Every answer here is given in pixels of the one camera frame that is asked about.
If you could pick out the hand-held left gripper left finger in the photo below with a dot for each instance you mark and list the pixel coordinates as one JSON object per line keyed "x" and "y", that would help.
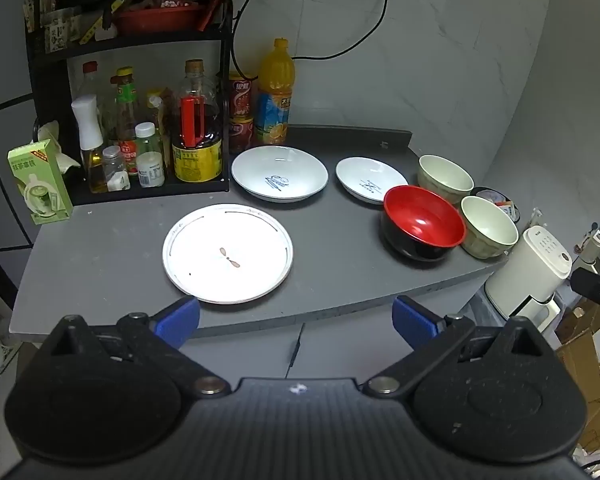
{"x": 180, "y": 317}

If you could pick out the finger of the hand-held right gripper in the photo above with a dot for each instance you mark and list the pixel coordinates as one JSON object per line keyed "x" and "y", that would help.
{"x": 597, "y": 290}

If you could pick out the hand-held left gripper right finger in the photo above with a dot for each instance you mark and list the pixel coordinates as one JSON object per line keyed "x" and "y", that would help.
{"x": 410, "y": 317}

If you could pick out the white plate with rim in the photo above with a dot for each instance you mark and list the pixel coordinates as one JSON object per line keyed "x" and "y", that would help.
{"x": 205, "y": 260}

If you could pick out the red and black bowl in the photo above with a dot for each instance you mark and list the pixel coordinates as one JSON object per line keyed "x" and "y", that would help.
{"x": 420, "y": 215}

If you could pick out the cream ceramic bowl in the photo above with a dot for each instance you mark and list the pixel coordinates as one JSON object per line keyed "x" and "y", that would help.
{"x": 487, "y": 225}
{"x": 445, "y": 172}

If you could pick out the large white plate blue print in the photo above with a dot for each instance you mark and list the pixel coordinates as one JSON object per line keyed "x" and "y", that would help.
{"x": 280, "y": 165}

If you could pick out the white plastic fixture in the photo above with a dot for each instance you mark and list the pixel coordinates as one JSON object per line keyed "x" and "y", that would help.
{"x": 592, "y": 245}

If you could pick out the white kitchen appliance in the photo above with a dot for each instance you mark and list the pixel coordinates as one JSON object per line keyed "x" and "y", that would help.
{"x": 530, "y": 270}

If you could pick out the cardboard box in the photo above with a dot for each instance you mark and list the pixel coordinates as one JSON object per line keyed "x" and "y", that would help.
{"x": 587, "y": 360}

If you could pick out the small round black tin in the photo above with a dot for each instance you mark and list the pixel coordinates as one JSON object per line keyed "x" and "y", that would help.
{"x": 500, "y": 200}

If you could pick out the small white plate blue print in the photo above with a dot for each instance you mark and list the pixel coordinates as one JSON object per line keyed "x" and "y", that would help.
{"x": 365, "y": 172}

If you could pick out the white-capped jar with white label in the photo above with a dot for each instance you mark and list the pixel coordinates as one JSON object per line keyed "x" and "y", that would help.
{"x": 150, "y": 165}

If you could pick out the small clear salt jar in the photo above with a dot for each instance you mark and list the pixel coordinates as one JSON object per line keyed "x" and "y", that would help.
{"x": 116, "y": 170}

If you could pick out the green drink carton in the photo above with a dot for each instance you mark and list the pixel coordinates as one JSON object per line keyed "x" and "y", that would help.
{"x": 37, "y": 185}

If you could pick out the oil bottle with white nozzle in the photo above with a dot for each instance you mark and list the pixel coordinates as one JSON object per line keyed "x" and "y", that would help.
{"x": 91, "y": 130}

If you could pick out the crumpled white tissue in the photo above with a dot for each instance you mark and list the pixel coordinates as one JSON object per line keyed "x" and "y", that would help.
{"x": 52, "y": 132}

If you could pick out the orange juice bottle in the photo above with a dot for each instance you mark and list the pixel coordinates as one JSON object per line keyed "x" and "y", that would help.
{"x": 276, "y": 95}

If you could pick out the clear bottle with red cap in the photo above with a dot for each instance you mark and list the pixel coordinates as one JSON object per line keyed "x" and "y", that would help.
{"x": 91, "y": 77}

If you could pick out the black metal storage rack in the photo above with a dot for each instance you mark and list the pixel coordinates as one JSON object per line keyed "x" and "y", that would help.
{"x": 130, "y": 47}

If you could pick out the red plastic basin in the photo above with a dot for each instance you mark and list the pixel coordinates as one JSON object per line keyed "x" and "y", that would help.
{"x": 155, "y": 17}

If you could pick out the yellow packet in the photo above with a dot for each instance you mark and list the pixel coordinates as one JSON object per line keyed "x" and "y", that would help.
{"x": 105, "y": 20}

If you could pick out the red chopstick packet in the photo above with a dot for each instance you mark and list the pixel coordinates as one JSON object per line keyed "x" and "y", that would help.
{"x": 211, "y": 7}

